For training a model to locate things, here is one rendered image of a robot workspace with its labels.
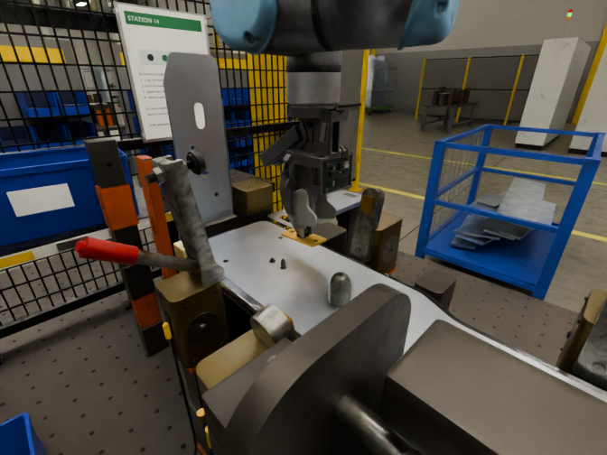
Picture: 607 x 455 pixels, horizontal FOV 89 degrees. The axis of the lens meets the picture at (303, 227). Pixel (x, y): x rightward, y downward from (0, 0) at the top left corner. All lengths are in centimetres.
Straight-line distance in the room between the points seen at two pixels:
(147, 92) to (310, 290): 68
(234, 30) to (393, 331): 29
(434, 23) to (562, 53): 781
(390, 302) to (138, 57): 87
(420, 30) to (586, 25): 1409
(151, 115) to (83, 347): 61
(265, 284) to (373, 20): 37
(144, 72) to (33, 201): 41
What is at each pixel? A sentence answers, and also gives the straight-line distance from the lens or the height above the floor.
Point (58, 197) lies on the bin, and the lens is 73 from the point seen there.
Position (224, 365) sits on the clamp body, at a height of 107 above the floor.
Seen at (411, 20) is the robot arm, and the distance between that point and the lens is 30.
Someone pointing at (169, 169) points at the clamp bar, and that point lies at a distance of 37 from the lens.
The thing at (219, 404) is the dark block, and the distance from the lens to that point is 22.
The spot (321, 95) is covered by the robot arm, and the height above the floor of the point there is 128.
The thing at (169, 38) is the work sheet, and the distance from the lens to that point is 98.
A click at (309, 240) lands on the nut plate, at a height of 104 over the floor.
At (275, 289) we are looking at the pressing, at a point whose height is 100.
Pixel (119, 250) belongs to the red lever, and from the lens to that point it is 38.
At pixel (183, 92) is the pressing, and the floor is 127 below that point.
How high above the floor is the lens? 129
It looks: 25 degrees down
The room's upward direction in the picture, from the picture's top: straight up
